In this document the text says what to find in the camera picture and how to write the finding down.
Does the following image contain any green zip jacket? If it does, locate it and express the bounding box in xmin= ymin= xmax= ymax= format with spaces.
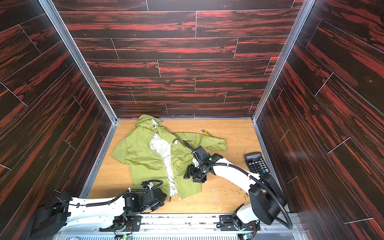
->
xmin=112 ymin=115 xmax=227 ymax=200

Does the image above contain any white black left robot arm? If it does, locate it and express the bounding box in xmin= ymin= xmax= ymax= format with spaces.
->
xmin=30 ymin=188 xmax=167 ymax=240

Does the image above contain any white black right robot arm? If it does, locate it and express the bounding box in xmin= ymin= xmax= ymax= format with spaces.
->
xmin=184 ymin=154 xmax=293 ymax=230

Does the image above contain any yellow black utility knife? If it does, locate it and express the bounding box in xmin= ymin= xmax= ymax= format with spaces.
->
xmin=202 ymin=130 xmax=213 ymax=137

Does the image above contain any black desk calculator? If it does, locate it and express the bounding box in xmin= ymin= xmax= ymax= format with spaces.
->
xmin=245 ymin=152 xmax=270 ymax=175

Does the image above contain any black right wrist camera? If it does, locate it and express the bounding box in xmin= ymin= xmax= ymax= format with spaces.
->
xmin=192 ymin=146 xmax=223 ymax=167

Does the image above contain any aluminium front rail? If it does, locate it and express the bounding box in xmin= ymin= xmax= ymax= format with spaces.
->
xmin=53 ymin=214 xmax=310 ymax=240

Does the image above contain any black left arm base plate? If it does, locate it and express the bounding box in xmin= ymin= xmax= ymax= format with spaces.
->
xmin=99 ymin=215 xmax=142 ymax=233

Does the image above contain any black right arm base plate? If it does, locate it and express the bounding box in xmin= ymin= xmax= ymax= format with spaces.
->
xmin=216 ymin=215 xmax=261 ymax=232

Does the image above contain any aluminium corner post right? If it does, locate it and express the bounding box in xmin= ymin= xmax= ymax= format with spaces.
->
xmin=253 ymin=0 xmax=316 ymax=127

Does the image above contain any aluminium corner post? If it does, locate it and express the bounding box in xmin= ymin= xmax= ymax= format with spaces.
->
xmin=253 ymin=0 xmax=316 ymax=127
xmin=38 ymin=0 xmax=118 ymax=125

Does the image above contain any aluminium corner post left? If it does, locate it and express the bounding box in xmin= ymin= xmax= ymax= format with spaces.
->
xmin=38 ymin=0 xmax=118 ymax=125

